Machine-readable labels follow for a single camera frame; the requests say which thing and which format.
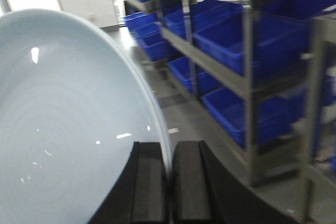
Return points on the light blue plate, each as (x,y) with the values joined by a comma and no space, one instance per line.
(73,105)

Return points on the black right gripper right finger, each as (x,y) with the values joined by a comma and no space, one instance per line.
(206,192)

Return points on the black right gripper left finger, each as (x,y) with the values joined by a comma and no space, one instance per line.
(139,195)

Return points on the background metal rack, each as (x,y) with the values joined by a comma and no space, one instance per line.
(263,95)

